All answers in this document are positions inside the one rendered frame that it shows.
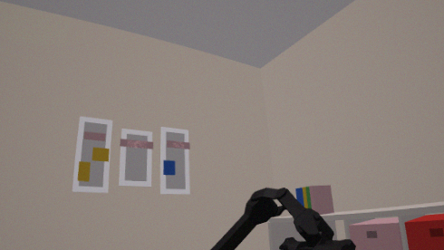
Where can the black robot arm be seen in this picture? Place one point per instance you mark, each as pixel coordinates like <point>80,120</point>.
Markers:
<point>260,207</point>

